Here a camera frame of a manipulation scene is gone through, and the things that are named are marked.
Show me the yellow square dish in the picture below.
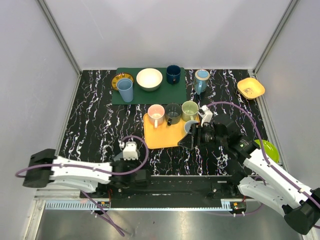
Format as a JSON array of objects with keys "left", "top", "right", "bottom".
[{"left": 237, "top": 77, "right": 266, "bottom": 100}]

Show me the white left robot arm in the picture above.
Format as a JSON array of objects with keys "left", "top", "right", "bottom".
[{"left": 16, "top": 148, "right": 149, "bottom": 198}]

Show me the yellow patterned saucer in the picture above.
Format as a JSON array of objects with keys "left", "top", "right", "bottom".
[{"left": 111, "top": 72, "right": 134, "bottom": 91}]

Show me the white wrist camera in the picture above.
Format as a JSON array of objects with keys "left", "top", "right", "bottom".
[
  {"left": 119, "top": 141, "right": 140, "bottom": 161},
  {"left": 198, "top": 105, "right": 213, "bottom": 127}
]

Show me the blue and beige mug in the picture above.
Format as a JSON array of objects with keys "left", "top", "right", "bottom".
[{"left": 193, "top": 69, "right": 210, "bottom": 95}]

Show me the sage green mug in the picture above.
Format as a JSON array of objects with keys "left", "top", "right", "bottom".
[{"left": 181, "top": 101, "right": 199, "bottom": 122}]

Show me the orange plastic tray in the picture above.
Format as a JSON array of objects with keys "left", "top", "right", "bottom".
[{"left": 143, "top": 113, "right": 187, "bottom": 150}]

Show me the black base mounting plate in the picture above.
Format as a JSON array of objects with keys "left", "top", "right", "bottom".
[{"left": 89, "top": 175, "right": 244, "bottom": 210}]

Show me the dark grey mug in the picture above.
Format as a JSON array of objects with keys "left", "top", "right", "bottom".
[{"left": 164, "top": 103, "right": 182, "bottom": 126}]

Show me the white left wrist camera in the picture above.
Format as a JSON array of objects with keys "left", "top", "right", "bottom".
[{"left": 119, "top": 141, "right": 140, "bottom": 161}]

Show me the light blue plastic cup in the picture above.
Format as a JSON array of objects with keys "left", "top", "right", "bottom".
[{"left": 116, "top": 78, "right": 134, "bottom": 103}]

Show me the cream ceramic bowl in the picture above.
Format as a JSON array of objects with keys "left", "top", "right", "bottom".
[{"left": 136, "top": 68, "right": 163, "bottom": 92}]

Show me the dark green placemat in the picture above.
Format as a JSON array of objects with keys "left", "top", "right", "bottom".
[{"left": 116, "top": 67, "right": 188, "bottom": 105}]

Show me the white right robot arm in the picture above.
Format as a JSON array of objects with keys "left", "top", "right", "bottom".
[{"left": 178, "top": 115, "right": 320, "bottom": 235}]

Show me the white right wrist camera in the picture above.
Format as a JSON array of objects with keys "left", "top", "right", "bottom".
[{"left": 198, "top": 105, "right": 213, "bottom": 127}]

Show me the lime green plate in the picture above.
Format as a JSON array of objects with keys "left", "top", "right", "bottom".
[{"left": 262, "top": 139, "right": 280, "bottom": 163}]

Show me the pink mug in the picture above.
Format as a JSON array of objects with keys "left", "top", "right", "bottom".
[{"left": 147, "top": 104, "right": 165, "bottom": 129}]

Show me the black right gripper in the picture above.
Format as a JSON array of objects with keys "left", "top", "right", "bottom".
[{"left": 177, "top": 122, "right": 227, "bottom": 150}]

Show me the navy blue mug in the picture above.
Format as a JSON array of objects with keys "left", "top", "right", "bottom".
[{"left": 166, "top": 65, "right": 181, "bottom": 85}]

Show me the white mug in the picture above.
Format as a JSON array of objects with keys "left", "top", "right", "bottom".
[{"left": 184, "top": 120, "right": 198, "bottom": 134}]

